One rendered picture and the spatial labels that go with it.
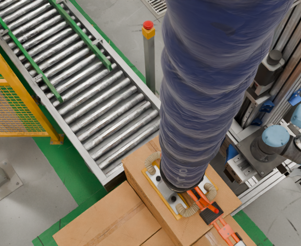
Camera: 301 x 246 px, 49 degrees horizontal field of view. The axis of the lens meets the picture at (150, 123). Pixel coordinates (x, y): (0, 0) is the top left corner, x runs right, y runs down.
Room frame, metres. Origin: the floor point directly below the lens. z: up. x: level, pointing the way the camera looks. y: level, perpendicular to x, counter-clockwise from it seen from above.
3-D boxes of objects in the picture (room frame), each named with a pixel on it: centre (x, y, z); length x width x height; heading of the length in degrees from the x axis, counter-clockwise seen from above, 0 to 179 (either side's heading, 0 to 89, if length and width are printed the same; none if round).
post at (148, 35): (1.52, -0.02, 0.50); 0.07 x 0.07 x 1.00; 35
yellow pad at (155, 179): (0.42, -0.07, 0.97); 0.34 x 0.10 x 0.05; 33
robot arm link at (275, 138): (0.59, -0.63, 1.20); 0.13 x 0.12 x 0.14; 57
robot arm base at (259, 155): (0.60, -0.62, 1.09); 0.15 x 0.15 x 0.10
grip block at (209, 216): (0.26, -0.28, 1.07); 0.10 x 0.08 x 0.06; 123
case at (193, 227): (0.47, -0.15, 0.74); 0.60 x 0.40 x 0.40; 33
